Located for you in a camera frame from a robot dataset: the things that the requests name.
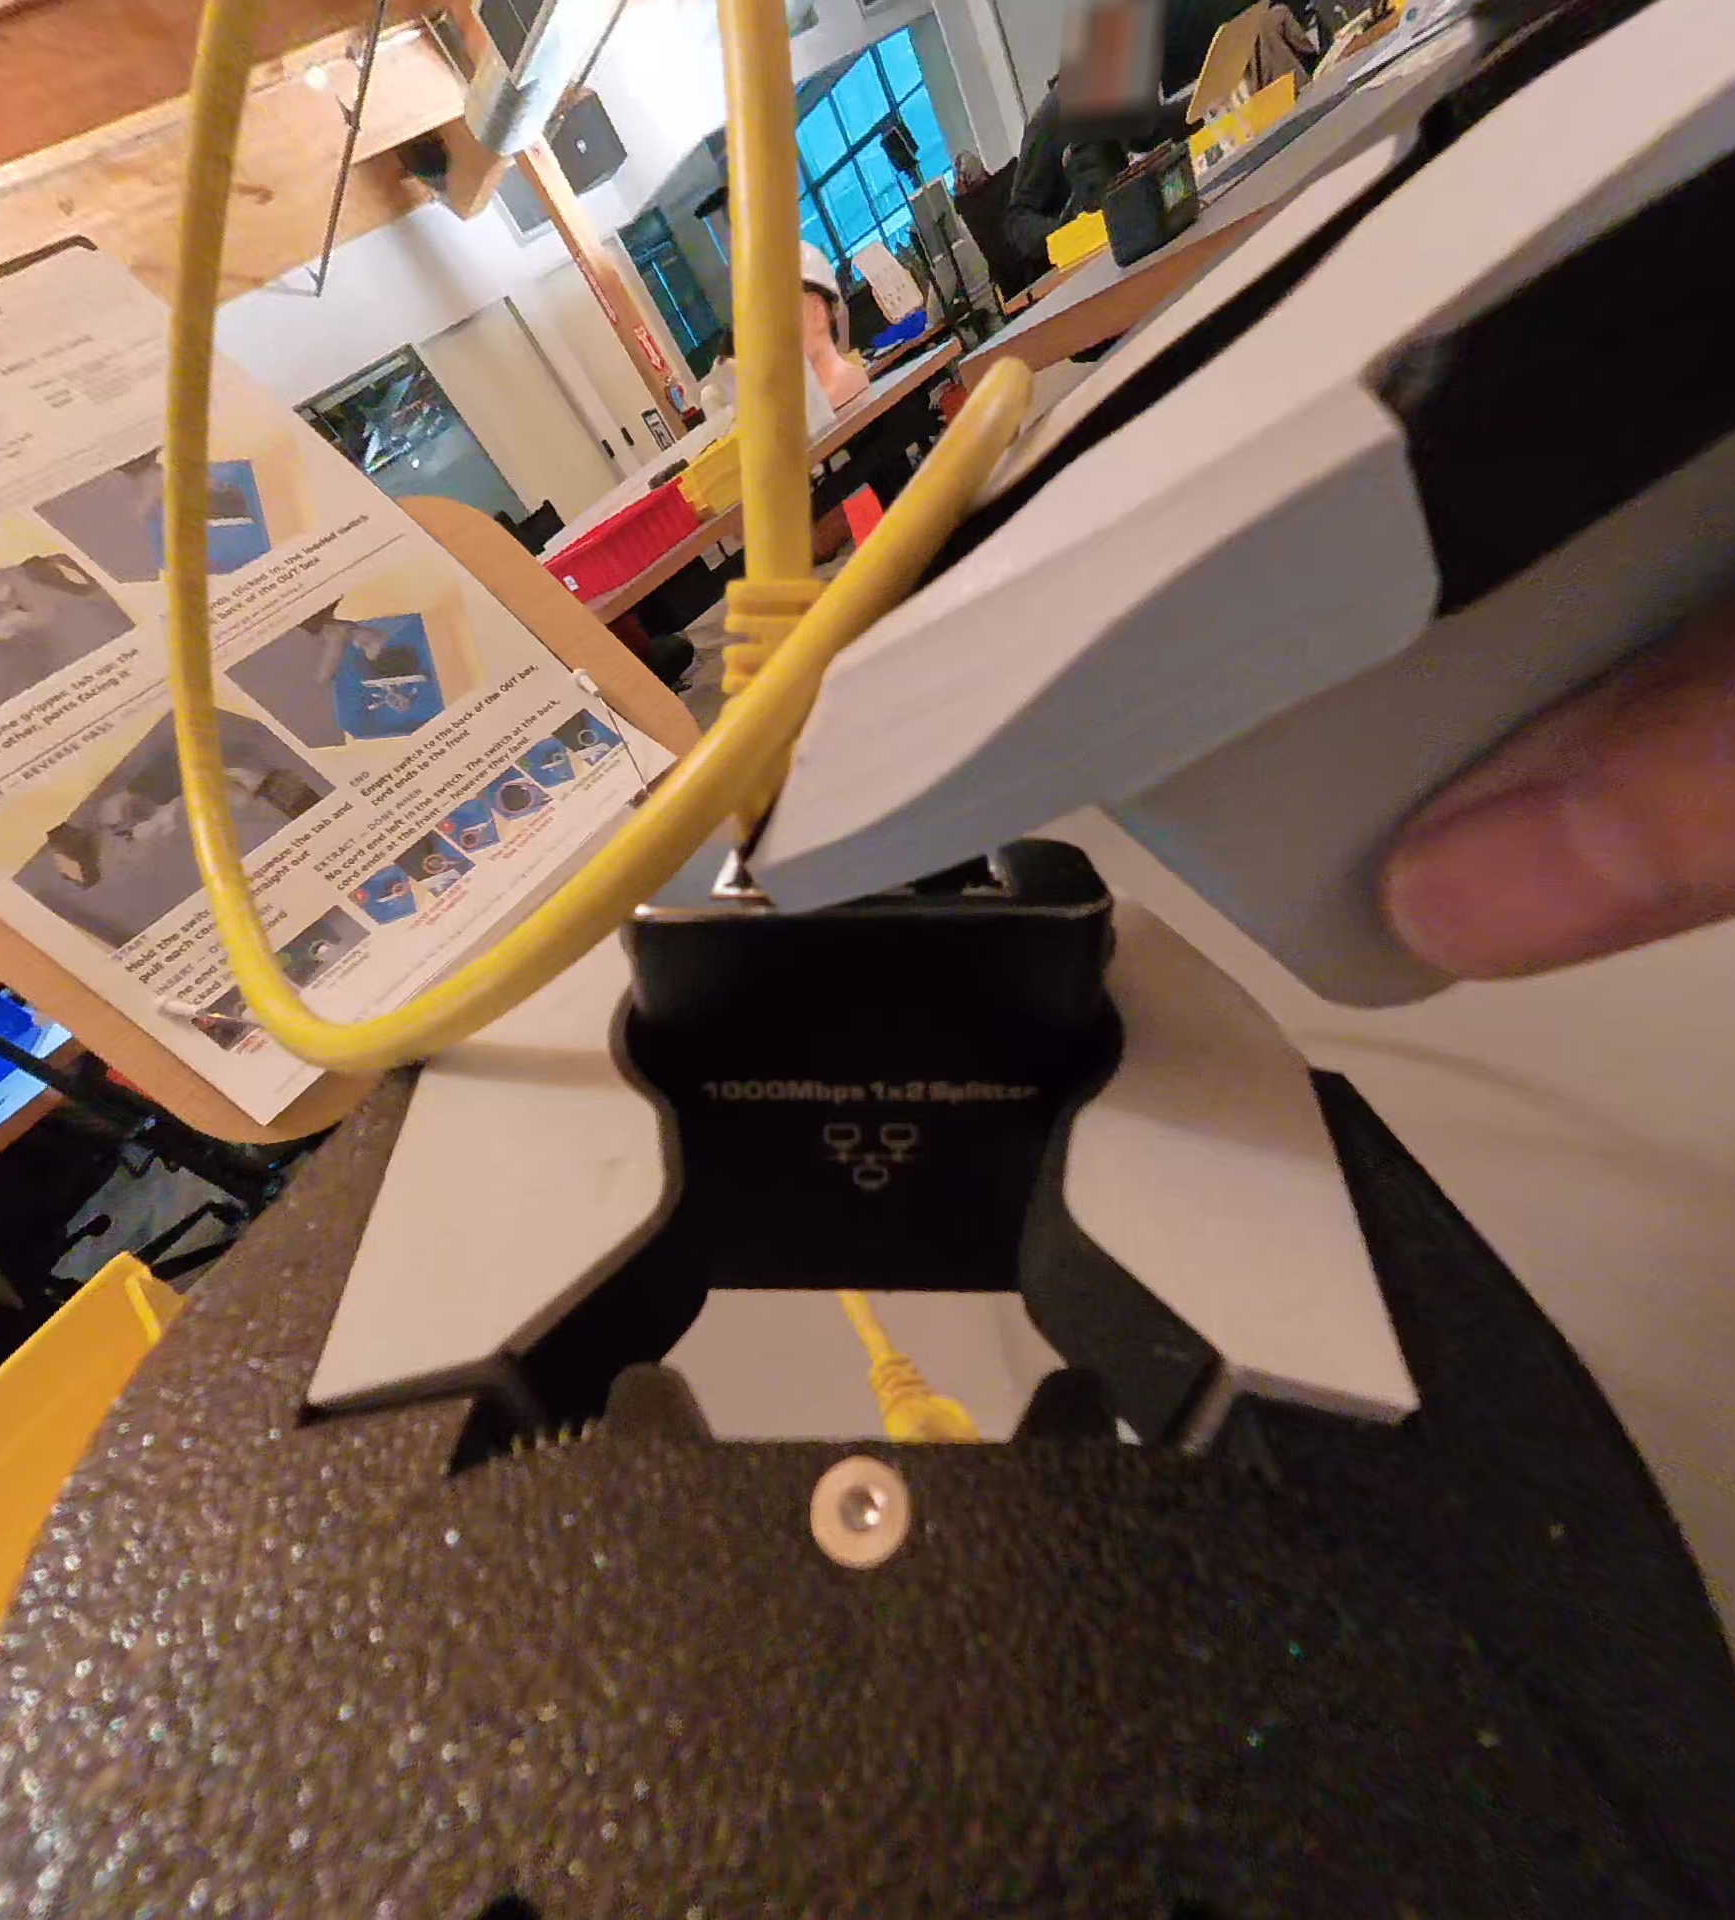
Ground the person's right hand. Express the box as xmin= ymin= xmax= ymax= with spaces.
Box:
xmin=1381 ymin=550 xmax=1735 ymax=982

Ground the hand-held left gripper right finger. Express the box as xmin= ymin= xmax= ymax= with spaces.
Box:
xmin=1017 ymin=899 xmax=1421 ymax=1454

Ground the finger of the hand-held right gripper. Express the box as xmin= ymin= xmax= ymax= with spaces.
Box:
xmin=745 ymin=381 xmax=1445 ymax=920
xmin=956 ymin=0 xmax=1735 ymax=562

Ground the black ethernet splitter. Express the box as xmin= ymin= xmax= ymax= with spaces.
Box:
xmin=621 ymin=841 xmax=1127 ymax=1297

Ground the printed instruction sheet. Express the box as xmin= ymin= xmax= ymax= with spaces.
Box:
xmin=0 ymin=245 xmax=683 ymax=1131

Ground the yellow ethernet cable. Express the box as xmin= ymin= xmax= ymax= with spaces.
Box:
xmin=162 ymin=0 xmax=1037 ymax=1444

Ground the small black box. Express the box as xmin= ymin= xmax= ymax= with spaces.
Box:
xmin=1103 ymin=150 xmax=1204 ymax=271

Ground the red plastic bin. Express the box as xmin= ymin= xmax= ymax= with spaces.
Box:
xmin=542 ymin=483 xmax=707 ymax=604

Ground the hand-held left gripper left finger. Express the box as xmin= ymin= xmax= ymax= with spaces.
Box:
xmin=299 ymin=968 xmax=716 ymax=1429

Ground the grey desk with wooden edge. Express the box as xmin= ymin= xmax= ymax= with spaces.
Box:
xmin=959 ymin=88 xmax=1426 ymax=381
xmin=567 ymin=338 xmax=965 ymax=625

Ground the mannequin head with white helmet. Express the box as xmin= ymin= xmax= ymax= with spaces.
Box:
xmin=800 ymin=238 xmax=872 ymax=408

